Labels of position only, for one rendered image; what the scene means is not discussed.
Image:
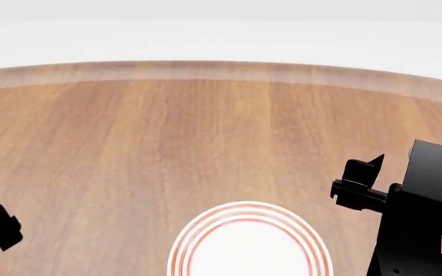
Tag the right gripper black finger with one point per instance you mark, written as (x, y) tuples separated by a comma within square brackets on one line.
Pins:
[(361, 171)]

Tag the white plate with red rings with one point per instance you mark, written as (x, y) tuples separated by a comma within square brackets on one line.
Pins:
[(249, 253)]

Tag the black right gripper camera box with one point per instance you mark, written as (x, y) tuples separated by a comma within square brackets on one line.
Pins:
[(432, 169)]

